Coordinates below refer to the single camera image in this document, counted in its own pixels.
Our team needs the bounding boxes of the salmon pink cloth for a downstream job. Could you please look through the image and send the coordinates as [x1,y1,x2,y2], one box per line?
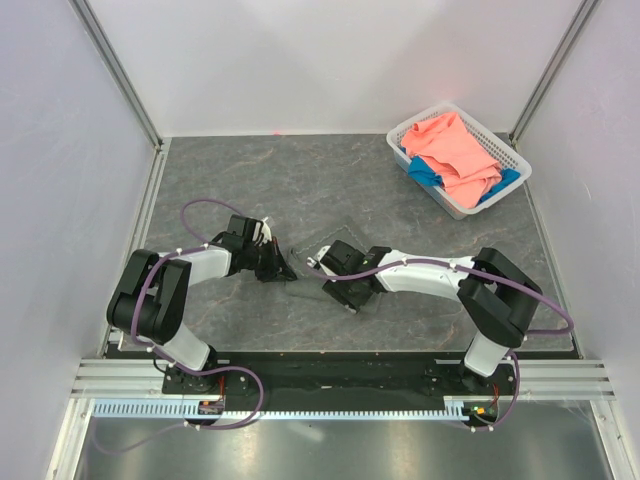
[401,112,502,178]

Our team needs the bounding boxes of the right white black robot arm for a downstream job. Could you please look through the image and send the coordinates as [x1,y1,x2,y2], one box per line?
[306,240,542,394]

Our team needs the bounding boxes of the white plastic basket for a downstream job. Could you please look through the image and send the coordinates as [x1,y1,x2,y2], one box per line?
[386,103,532,220]

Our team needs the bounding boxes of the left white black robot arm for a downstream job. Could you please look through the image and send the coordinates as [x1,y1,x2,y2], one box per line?
[106,214,297,393]

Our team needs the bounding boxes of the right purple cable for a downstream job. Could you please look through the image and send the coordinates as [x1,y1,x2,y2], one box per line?
[309,257,576,434]

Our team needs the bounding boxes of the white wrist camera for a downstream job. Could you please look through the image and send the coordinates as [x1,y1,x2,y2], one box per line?
[254,217,272,246]
[306,245,330,270]

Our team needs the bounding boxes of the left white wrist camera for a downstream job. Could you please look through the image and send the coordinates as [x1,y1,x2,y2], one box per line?
[254,217,272,246]

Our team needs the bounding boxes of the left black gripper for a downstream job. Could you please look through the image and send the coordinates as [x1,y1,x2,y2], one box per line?
[242,237,294,283]

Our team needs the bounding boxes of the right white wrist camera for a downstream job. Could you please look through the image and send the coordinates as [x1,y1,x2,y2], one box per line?
[306,245,330,270]

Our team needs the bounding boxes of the blue cloth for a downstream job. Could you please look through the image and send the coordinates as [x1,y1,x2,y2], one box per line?
[408,156,521,208]

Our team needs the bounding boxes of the slotted cable duct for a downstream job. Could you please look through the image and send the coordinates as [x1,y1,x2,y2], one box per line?
[93,399,471,421]

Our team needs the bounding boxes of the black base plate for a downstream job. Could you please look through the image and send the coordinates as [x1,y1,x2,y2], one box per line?
[163,352,517,398]

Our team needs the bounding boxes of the grey cloth napkin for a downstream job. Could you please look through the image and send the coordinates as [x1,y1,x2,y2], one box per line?
[284,216,373,306]

